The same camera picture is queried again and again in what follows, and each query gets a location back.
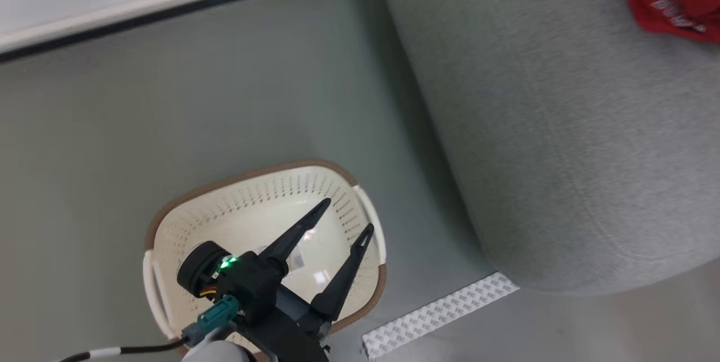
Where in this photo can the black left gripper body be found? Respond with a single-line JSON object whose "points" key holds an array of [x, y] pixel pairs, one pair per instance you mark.
{"points": [[264, 294]]}

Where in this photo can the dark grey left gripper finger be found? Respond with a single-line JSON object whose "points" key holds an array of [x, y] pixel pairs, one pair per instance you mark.
{"points": [[292, 238], [343, 277]]}

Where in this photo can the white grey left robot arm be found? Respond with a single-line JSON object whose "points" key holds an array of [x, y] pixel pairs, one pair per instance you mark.
{"points": [[216, 352]]}

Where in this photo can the cream perforated laundry basket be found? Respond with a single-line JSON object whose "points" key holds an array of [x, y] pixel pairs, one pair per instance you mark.
{"points": [[247, 210]]}

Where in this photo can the white printed tape strip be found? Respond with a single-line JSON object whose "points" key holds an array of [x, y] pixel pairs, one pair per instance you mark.
{"points": [[439, 311]]}

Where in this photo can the grey fabric sofa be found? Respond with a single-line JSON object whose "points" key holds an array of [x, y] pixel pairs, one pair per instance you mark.
{"points": [[562, 126]]}

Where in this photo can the black round wrist camera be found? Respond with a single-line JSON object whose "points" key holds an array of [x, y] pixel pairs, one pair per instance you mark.
{"points": [[197, 269]]}

